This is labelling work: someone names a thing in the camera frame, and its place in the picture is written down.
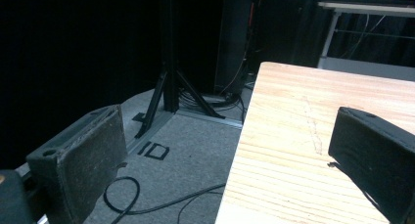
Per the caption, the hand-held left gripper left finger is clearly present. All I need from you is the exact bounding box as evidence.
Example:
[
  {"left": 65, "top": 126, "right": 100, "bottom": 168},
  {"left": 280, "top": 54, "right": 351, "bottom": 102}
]
[{"left": 25, "top": 104, "right": 128, "bottom": 224}]

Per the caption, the black floor cable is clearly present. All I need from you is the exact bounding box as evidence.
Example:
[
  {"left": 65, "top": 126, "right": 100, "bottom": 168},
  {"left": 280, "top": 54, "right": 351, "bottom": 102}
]
[{"left": 103, "top": 176, "right": 227, "bottom": 224}]

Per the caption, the bundle of black cables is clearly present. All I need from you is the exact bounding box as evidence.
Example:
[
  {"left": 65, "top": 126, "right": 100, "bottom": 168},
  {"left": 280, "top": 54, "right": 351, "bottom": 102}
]
[{"left": 178, "top": 86, "right": 247, "bottom": 124}]

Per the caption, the black metal stand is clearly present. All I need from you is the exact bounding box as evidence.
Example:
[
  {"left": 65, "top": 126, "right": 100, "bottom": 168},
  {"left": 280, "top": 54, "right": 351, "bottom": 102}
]
[{"left": 134, "top": 0, "right": 226, "bottom": 140}]

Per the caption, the white metal table frame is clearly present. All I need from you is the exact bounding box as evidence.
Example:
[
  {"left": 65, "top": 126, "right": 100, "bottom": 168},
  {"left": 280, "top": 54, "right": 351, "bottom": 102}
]
[{"left": 316, "top": 1, "right": 415, "bottom": 70}]

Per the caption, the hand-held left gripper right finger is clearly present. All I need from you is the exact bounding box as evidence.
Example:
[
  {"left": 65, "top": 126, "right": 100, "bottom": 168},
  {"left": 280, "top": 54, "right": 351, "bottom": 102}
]
[{"left": 327, "top": 106, "right": 415, "bottom": 224}]

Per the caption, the dark computer tower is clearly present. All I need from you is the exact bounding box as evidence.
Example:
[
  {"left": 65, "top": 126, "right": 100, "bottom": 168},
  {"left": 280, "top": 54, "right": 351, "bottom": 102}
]
[{"left": 213, "top": 0, "right": 254, "bottom": 95}]

